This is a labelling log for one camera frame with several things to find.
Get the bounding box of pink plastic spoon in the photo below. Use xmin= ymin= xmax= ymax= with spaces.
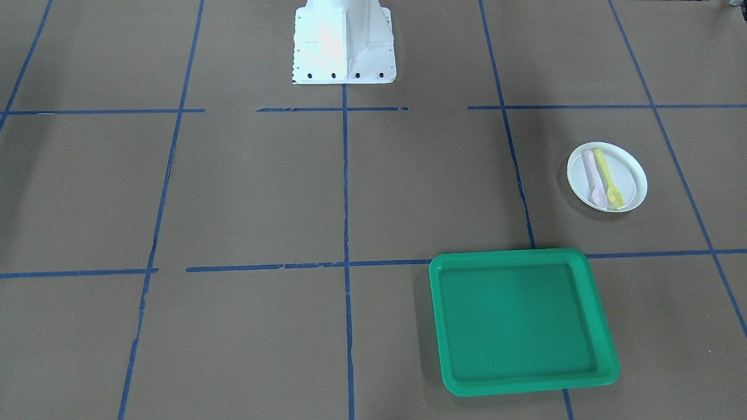
xmin=581 ymin=150 xmax=609 ymax=209

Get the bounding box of yellow plastic spoon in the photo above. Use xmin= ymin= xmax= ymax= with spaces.
xmin=592 ymin=148 xmax=625 ymax=208

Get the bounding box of white round plate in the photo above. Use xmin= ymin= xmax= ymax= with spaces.
xmin=566 ymin=142 xmax=648 ymax=213

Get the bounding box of green plastic tray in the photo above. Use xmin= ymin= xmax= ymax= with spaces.
xmin=429 ymin=248 xmax=620 ymax=398

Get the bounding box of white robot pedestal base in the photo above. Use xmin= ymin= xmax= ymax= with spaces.
xmin=291 ymin=1 xmax=397 ymax=85

